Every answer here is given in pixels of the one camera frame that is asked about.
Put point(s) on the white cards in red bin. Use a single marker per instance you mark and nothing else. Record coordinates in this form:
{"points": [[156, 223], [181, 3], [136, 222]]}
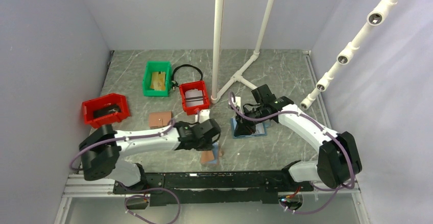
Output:
{"points": [[194, 97]]}

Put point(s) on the yellow cards in green bin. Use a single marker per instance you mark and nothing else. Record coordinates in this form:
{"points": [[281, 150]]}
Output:
{"points": [[158, 81]]}

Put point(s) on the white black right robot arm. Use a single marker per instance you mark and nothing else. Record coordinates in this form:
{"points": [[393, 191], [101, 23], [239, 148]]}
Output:
{"points": [[338, 159]]}

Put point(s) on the tan closed card holder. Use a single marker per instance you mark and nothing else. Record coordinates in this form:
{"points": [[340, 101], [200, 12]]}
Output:
{"points": [[159, 119]]}

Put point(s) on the large red bin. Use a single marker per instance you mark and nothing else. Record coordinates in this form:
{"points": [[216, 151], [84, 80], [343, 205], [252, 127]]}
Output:
{"points": [[113, 98]]}

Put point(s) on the tan card holder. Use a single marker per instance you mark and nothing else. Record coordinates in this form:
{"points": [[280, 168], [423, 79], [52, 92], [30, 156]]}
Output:
{"points": [[213, 156], [159, 119]]}

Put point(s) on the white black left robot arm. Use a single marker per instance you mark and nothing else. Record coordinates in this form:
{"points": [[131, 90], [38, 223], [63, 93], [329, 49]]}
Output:
{"points": [[102, 153]]}

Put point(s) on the white PVC pipe frame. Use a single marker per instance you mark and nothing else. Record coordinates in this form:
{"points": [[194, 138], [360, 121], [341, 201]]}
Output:
{"points": [[216, 93]]}

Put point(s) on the blue card holder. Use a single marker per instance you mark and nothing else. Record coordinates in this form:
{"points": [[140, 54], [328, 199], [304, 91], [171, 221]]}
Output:
{"points": [[251, 130]]}

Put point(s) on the green bin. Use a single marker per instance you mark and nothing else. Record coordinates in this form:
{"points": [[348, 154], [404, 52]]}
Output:
{"points": [[153, 66]]}

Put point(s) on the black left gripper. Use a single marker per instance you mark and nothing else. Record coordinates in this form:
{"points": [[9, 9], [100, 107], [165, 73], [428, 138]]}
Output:
{"points": [[207, 147]]}

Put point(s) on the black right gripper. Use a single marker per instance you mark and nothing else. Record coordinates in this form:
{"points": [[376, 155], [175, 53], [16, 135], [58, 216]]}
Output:
{"points": [[243, 127]]}

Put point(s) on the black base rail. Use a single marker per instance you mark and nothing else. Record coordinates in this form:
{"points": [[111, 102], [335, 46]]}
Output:
{"points": [[265, 186]]}

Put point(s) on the small red bin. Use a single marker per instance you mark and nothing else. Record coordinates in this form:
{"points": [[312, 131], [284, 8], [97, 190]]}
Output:
{"points": [[200, 85]]}

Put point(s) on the white PVC camera pole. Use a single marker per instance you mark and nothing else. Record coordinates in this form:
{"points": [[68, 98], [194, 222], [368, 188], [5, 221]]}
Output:
{"points": [[375, 18]]}

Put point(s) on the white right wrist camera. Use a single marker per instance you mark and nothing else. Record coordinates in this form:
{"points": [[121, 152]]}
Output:
{"points": [[237, 103]]}

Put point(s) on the black item in red bin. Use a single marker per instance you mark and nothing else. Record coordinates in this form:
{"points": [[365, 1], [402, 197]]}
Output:
{"points": [[110, 109]]}

